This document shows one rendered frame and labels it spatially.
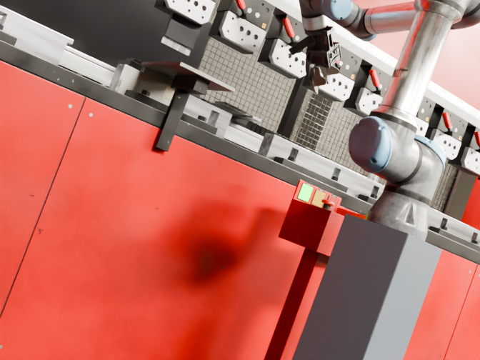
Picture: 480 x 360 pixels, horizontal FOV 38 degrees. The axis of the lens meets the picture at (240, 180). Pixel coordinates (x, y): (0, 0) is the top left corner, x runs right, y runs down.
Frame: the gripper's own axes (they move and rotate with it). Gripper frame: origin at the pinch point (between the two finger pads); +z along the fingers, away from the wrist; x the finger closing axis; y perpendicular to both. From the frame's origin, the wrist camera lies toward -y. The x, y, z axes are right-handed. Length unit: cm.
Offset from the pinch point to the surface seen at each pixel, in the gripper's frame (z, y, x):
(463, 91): 38, 15, 69
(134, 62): -17, -49, -30
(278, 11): -19.7, -18.2, 8.6
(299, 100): 52, -64, 65
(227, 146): 3.5, -10.4, -35.5
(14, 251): 0, -29, -100
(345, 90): 12.9, -4.5, 19.1
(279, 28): -15.1, -17.0, 5.9
